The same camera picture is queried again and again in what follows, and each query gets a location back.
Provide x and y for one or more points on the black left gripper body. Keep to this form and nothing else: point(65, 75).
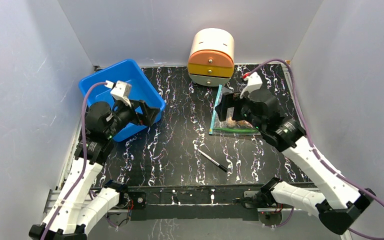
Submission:
point(123, 116)

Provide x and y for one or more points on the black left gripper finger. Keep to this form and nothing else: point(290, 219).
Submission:
point(143, 106)
point(148, 115)

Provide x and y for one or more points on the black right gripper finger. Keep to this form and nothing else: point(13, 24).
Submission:
point(227, 101)
point(238, 110)

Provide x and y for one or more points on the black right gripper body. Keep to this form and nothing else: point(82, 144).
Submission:
point(237, 105)

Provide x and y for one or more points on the blue plastic bin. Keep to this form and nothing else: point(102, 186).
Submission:
point(129, 71)

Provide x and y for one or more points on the clear zip top bag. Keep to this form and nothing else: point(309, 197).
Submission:
point(215, 123)

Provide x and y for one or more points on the green chili pepper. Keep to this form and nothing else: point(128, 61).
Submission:
point(239, 131)

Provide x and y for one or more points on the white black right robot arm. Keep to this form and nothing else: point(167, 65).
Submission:
point(337, 204)

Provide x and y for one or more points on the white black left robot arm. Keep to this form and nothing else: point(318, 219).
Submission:
point(68, 219)

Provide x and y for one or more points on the pastel mini drawer cabinet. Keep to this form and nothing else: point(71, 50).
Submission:
point(211, 58)

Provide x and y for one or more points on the black and white pen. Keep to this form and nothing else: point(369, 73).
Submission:
point(220, 166)

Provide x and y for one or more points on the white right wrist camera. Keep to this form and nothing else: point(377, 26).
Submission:
point(253, 82)

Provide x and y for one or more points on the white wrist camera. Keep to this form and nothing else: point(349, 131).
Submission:
point(253, 82)
point(120, 91)

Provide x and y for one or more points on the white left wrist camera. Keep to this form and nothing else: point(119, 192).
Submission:
point(120, 91)

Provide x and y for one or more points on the aluminium frame rail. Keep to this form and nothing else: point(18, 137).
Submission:
point(200, 202)

